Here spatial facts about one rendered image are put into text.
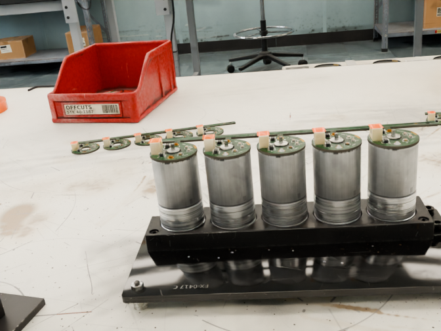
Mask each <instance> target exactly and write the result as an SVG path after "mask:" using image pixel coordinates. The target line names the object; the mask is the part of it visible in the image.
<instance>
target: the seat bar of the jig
mask: <svg viewBox="0 0 441 331"><path fill-rule="evenodd" d="M307 207H308V219H307V220H306V221H305V222H304V223H301V224H300V225H296V226H293V227H274V226H271V225H268V224H266V223H265V222H264V221H263V216H262V206H261V204H255V213H256V220H255V222H254V223H253V224H251V225H250V226H247V227H244V228H242V229H234V230H226V229H220V228H217V227H215V226H213V225H212V223H211V212H210V207H204V212H205V222H204V224H203V225H201V226H200V227H198V228H196V229H193V230H191V231H185V232H171V231H166V230H165V229H163V228H162V227H161V220H160V216H152V218H151V220H150V223H149V225H148V228H147V230H146V233H145V239H146V247H147V251H148V252H158V251H174V250H204V249H219V248H250V247H265V246H296V245H311V244H342V243H357V242H387V241H403V240H432V239H433V238H434V220H433V218H432V217H431V215H430V213H429V211H428V210H427V208H426V207H425V205H424V203H423V201H422V199H421V198H420V196H416V204H415V216H414V217H413V218H411V219H409V220H407V221H401V222H387V221H380V220H378V219H374V218H372V217H371V216H369V215H368V213H367V199H361V217H360V218H359V220H357V221H355V222H353V223H349V224H344V225H332V224H327V223H323V222H321V221H319V220H317V219H316V218H315V216H314V201H313V202H307Z"/></svg>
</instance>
